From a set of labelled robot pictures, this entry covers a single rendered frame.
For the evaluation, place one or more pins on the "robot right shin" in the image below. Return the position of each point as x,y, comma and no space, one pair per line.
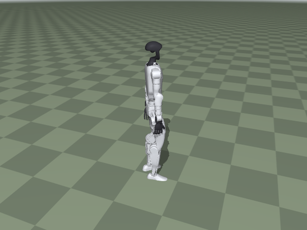
154,159

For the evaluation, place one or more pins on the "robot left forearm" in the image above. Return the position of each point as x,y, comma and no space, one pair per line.
146,97

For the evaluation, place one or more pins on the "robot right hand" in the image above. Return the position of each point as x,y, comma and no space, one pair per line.
158,127

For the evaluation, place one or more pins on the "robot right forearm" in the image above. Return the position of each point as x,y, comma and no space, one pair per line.
158,107

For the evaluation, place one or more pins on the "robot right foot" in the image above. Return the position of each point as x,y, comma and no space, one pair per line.
157,177

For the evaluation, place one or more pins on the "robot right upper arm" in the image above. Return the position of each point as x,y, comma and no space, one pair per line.
156,78

